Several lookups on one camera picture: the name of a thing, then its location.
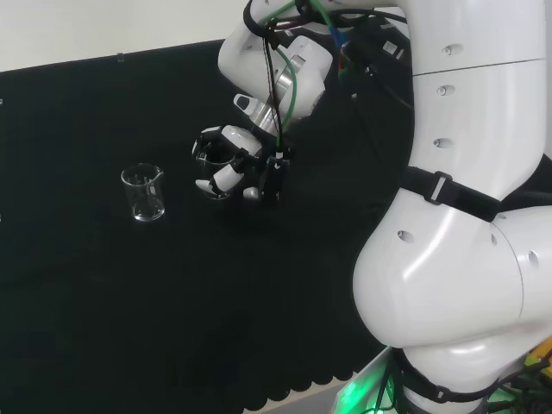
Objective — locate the pale board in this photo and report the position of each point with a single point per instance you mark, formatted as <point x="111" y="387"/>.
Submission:
<point x="358" y="384"/>

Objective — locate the yellow stop button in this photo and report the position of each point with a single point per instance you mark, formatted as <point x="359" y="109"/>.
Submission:
<point x="541" y="351"/>

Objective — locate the black bench cloth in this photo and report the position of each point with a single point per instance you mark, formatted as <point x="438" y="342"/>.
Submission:
<point x="129" y="302"/>

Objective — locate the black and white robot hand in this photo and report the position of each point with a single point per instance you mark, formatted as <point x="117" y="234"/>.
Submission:
<point x="241" y="140"/>

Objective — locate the small clear glass beaker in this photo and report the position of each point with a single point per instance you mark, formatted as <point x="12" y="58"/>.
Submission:
<point x="211" y="161"/>

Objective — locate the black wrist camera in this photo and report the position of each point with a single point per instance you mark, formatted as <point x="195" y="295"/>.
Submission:
<point x="271" y="177"/>

